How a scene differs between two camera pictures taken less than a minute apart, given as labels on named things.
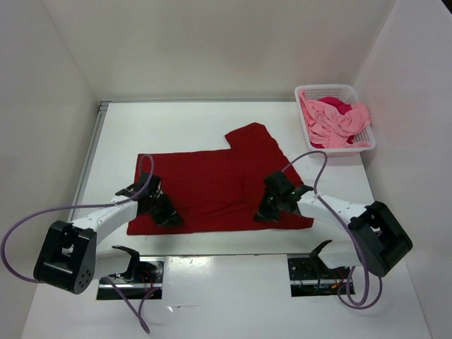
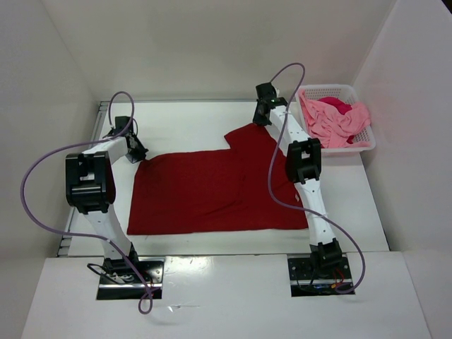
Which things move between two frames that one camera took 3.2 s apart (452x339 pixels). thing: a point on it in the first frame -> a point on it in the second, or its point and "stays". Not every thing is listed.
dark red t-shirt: (217, 191) stays
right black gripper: (264, 214) -> (258, 120)
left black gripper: (168, 217) -> (140, 155)
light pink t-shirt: (330, 128) stays
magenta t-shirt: (342, 107) stays
